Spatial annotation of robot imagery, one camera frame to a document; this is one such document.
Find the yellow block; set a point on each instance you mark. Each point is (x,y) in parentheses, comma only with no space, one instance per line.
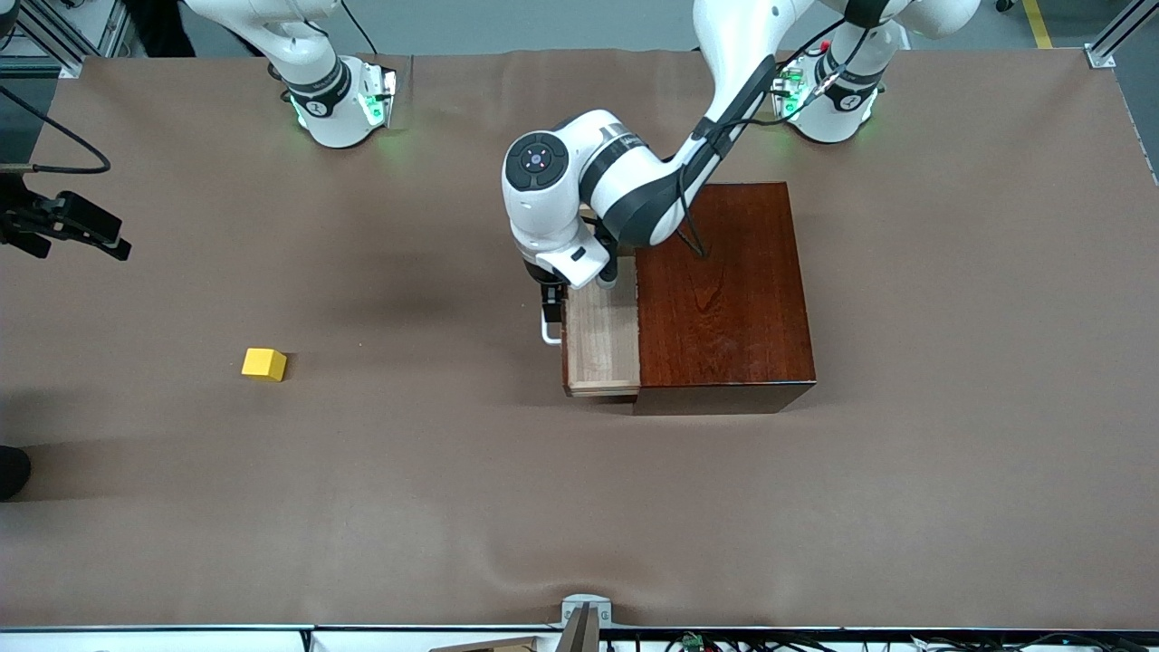
(263,365)

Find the person in black trousers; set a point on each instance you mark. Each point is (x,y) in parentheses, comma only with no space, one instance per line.
(158,27)

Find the aluminium post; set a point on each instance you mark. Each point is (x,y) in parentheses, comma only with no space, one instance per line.
(579,634)

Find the brown table cover mat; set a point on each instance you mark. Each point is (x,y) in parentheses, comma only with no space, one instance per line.
(362,498)

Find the brown cardboard piece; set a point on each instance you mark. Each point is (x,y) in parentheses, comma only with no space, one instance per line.
(493,646)

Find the grey metal clamp bracket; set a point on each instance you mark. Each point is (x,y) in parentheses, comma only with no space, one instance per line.
(586,602)

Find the aluminium frame profile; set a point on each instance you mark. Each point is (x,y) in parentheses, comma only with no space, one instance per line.
(1118,36)
(54,41)

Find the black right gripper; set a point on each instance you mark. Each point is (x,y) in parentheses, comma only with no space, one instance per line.
(20,220)

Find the dark red-brown wooden cabinet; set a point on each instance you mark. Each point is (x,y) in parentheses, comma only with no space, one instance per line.
(724,299)

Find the green terminal connector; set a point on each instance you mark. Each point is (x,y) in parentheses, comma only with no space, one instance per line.
(693,641)

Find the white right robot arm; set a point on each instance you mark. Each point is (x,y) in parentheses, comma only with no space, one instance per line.
(335,100)

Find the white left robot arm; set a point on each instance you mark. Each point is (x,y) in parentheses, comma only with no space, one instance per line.
(625,172)

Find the white table frame rail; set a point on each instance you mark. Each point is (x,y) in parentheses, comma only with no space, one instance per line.
(181,641)

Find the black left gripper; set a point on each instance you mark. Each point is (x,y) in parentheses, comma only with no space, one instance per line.
(551,296)

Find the black round object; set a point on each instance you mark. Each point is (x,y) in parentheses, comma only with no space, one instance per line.
(11,473)

